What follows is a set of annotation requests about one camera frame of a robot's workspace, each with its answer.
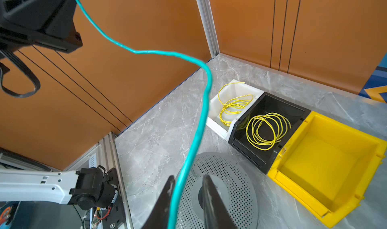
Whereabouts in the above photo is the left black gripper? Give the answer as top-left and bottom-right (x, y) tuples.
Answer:
(1, 0), (83, 53)

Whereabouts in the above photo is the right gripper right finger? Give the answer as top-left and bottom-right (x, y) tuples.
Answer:
(202, 175), (237, 229)

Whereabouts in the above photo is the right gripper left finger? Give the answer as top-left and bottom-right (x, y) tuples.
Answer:
(142, 175), (175, 229)

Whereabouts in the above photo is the green cable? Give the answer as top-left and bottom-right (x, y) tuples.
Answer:
(70, 0), (214, 229)

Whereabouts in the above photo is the grey perforated cable spool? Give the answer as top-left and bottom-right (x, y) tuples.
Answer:
(176, 152), (259, 229)

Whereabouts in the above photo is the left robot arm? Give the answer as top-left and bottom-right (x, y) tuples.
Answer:
(1, 0), (120, 210)

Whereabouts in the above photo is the black plastic bin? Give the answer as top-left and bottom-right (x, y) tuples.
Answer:
(228, 92), (311, 174)

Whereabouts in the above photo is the white plastic bin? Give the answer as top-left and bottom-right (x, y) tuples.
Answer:
(207, 80), (264, 141)

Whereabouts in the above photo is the yellow plastic bin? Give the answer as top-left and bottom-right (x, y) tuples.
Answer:
(268, 112), (387, 228)

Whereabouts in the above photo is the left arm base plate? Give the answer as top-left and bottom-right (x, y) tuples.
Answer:
(90, 168), (126, 229)

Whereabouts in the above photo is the aluminium mounting rail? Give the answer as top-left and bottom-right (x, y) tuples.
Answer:
(61, 132), (135, 229)

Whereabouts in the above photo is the yellow cable in white bin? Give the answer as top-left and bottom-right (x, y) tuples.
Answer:
(217, 81), (255, 127)

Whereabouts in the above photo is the left aluminium corner post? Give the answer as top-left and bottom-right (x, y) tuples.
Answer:
(196, 0), (220, 58)

